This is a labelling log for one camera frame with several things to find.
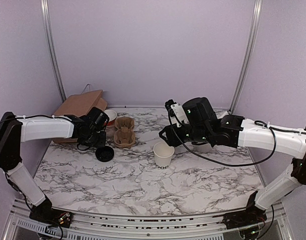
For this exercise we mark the brown paper bag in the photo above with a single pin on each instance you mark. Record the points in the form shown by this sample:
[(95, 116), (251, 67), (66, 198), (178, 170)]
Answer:
[(79, 105)]

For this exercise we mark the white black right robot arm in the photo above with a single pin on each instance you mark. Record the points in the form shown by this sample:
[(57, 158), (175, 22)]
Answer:
[(237, 131)]

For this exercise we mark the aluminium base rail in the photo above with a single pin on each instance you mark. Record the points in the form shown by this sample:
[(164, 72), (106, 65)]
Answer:
[(96, 226)]

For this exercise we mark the brown pulp cup carrier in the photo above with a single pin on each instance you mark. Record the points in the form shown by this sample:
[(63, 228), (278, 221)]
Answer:
[(124, 136)]

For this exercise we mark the black lid stack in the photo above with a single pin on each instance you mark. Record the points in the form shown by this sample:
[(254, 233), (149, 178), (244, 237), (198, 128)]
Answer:
[(104, 154)]

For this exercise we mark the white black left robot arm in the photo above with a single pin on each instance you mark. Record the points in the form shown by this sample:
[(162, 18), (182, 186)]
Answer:
[(16, 129)]

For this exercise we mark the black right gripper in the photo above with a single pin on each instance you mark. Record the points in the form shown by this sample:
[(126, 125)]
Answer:
[(172, 140)]

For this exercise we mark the aluminium frame post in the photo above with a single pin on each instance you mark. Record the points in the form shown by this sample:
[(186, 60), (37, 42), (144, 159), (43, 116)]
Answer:
[(251, 42), (51, 48)]

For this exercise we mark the white paper coffee cup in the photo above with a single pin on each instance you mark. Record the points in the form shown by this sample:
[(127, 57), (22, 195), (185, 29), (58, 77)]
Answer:
[(163, 154)]

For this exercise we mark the white ribbed cup holder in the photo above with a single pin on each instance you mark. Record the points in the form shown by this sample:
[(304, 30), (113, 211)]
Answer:
[(202, 147)]

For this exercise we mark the aluminium left frame post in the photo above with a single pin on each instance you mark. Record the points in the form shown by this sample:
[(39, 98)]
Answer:
[(51, 48)]

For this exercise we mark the aluminium right frame post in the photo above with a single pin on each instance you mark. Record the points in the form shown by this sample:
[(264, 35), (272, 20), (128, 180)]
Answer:
[(251, 42)]

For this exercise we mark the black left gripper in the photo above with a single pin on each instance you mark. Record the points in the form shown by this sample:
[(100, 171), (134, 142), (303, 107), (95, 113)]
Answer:
[(102, 140)]

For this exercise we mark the red white paper cup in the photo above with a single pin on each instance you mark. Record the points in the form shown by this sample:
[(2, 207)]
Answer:
[(112, 114)]

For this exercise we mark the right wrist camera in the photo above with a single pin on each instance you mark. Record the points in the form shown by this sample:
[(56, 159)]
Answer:
[(176, 112)]

